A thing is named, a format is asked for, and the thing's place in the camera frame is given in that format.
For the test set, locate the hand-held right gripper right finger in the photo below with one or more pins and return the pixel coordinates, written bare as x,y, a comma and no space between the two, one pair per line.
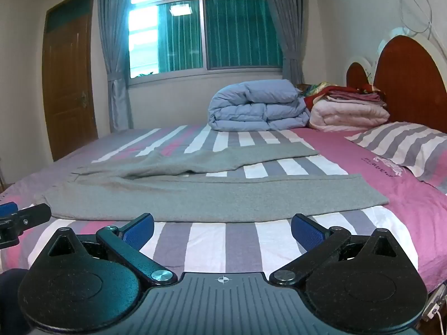
307,232

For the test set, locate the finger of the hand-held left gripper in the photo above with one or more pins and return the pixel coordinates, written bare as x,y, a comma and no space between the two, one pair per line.
33,214
7,209

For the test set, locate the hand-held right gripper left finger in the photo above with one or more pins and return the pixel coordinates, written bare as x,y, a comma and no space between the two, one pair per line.
139,231

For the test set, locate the grey pants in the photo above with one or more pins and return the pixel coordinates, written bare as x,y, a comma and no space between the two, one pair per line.
209,195

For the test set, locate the dark cloth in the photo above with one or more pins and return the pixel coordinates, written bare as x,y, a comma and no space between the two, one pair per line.
12,300

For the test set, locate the folded pink quilt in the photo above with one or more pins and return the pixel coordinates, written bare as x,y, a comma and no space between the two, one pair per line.
345,115

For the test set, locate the striped pillow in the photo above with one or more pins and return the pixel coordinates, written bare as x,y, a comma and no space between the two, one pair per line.
401,146

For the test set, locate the folded light blue duvet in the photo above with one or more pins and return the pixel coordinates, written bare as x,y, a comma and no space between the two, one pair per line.
258,106

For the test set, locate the brown wooden door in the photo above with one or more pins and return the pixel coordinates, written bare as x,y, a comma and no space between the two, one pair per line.
68,83

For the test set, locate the patterned folded blanket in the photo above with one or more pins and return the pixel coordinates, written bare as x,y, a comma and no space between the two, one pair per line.
319,90

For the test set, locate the mauve folded cloth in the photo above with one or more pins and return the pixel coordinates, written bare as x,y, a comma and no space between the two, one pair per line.
359,97

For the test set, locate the grey curtain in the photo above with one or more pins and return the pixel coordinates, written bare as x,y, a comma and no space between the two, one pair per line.
113,59
290,24

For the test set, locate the red and white headboard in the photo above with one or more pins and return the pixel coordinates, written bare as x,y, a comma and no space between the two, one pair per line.
408,76

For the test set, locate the window with metal frame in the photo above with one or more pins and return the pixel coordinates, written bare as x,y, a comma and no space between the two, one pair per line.
209,35

